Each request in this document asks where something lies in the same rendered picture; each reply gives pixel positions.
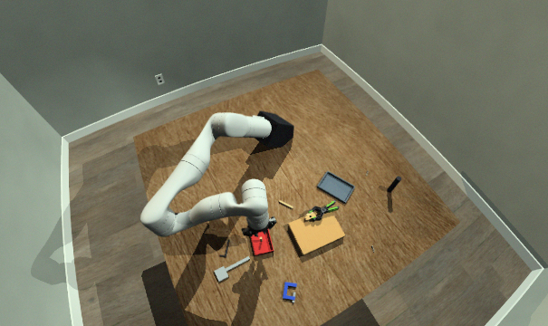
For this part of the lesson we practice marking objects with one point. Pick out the small wooden block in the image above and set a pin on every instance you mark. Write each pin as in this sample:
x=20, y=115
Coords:
x=309, y=217

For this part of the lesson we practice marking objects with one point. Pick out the light tan wooden slab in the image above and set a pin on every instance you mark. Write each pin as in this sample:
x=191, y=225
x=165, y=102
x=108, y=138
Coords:
x=313, y=235

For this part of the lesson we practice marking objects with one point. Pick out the red open tray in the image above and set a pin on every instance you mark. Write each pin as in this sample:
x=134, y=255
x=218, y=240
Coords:
x=262, y=247

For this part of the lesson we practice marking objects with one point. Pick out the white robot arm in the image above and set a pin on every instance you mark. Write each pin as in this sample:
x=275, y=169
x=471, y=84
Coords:
x=163, y=221

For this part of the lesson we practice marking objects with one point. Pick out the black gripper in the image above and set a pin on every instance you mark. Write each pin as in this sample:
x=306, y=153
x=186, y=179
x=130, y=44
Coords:
x=271, y=223

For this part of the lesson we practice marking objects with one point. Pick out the black cylinder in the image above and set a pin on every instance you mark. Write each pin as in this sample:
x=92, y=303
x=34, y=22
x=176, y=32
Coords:
x=394, y=183

